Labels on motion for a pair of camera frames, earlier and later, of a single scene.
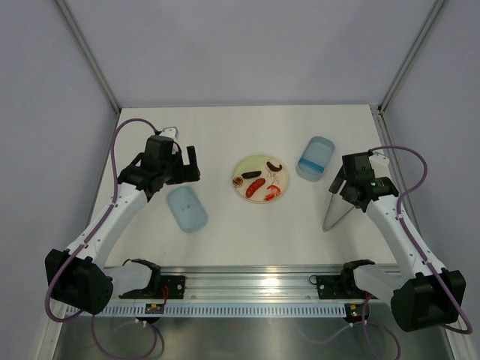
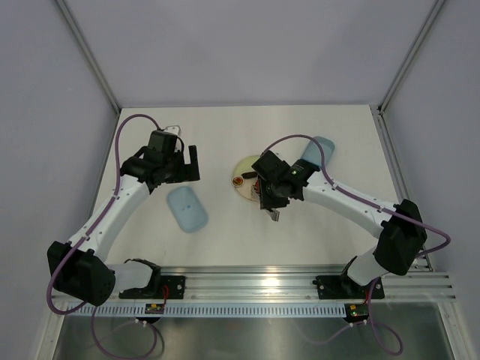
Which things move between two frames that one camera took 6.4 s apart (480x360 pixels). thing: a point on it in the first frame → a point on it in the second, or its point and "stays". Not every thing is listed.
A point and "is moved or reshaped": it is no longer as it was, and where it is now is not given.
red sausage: (254, 186) is moved or reshaped
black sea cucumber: (251, 175) stays
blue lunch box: (315, 158) stays
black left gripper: (187, 172) stays
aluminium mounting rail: (246, 283) stays
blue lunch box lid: (187, 208) stays
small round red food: (238, 181) stays
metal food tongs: (338, 207) → (274, 214)
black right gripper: (338, 182) → (265, 201)
